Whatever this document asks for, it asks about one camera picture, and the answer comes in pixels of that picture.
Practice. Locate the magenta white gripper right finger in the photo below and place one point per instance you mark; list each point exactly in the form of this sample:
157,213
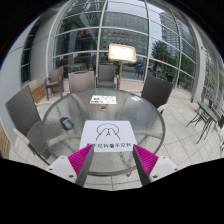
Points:
150,167

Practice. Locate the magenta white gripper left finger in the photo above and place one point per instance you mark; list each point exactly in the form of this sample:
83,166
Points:
74,168

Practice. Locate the black computer mouse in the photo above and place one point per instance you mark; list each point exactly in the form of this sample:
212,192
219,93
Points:
66,123

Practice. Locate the round glass patio table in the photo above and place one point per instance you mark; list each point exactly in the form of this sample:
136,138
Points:
110,120

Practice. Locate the white printed paper sheet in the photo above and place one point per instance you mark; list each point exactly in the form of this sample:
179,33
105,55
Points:
108,136

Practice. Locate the dark wicker chair right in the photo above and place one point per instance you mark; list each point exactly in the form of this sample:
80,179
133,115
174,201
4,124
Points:
157,92

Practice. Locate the metal bistro chair right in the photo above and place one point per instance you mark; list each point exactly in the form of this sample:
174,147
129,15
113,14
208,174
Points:
196,115

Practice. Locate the grey wicker chair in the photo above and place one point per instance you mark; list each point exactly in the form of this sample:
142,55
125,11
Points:
106,75
81,80
54,80
27,122

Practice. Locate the grey wicker chair far left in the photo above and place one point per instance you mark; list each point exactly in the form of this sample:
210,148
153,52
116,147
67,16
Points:
54,80

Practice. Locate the grey wicker chair back left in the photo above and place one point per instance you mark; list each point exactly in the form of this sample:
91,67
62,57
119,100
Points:
81,80

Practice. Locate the grey wicker chair back centre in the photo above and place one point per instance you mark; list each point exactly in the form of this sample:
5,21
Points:
106,75

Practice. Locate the gold framed menu stand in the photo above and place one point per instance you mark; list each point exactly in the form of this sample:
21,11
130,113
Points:
122,53

